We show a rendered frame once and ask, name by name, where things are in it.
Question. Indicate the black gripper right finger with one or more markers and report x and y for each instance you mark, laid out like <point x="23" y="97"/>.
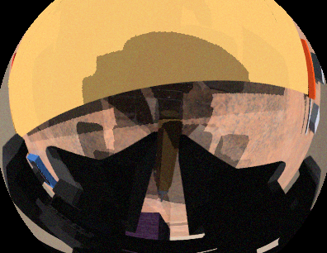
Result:
<point x="211" y="185"/>

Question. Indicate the orange-handled awl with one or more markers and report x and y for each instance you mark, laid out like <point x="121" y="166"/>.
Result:
<point x="311" y="78"/>

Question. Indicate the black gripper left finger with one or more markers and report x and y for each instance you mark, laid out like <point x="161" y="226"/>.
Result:
<point x="121" y="178"/>

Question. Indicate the blue shallow tray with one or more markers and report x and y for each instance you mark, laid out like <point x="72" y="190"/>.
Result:
<point x="41" y="165"/>

